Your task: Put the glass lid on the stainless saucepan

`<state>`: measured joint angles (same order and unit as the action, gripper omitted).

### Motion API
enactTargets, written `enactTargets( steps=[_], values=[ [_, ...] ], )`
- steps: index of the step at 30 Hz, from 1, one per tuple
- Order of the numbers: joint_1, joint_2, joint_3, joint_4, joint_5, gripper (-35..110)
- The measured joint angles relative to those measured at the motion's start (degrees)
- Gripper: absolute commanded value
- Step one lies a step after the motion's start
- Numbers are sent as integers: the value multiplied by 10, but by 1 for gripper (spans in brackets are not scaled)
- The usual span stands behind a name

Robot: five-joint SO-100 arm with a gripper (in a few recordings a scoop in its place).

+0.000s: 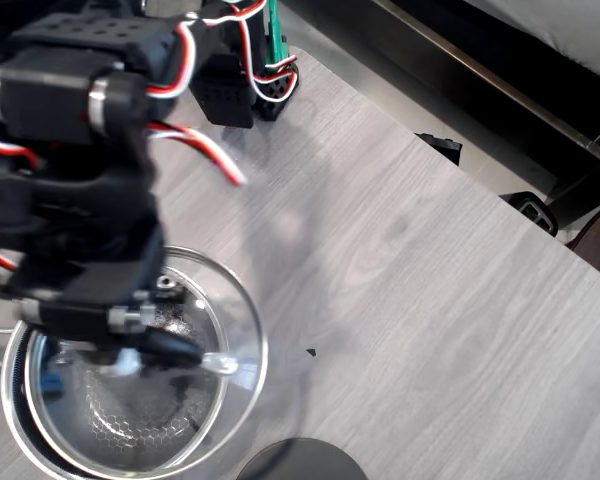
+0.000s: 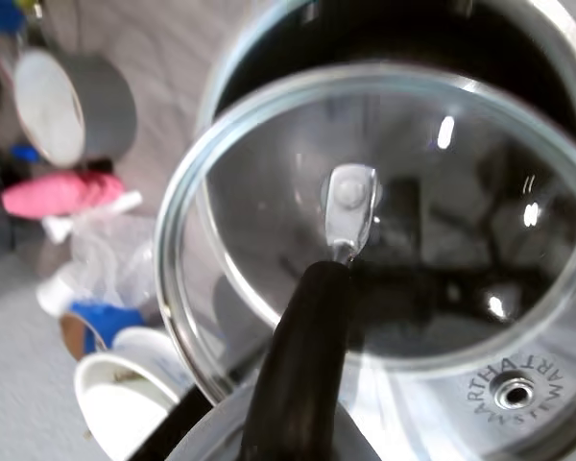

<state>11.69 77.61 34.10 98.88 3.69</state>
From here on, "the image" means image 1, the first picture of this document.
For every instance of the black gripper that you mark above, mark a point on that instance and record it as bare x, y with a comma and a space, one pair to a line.
80, 316

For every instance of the black perforated arm base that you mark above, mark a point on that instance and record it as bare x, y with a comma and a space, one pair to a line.
275, 90

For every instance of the small black fleck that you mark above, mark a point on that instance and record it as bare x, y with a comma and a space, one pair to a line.
311, 352

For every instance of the black round disc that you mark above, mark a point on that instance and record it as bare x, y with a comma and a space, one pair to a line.
305, 462

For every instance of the green circuit board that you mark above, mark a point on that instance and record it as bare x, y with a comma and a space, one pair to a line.
275, 30

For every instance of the black table clamp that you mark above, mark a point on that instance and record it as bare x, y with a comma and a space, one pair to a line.
442, 147
535, 212

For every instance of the white cushion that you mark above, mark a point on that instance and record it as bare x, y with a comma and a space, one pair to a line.
570, 30

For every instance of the dark metal furniture frame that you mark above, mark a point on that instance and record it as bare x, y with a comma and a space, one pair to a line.
505, 125

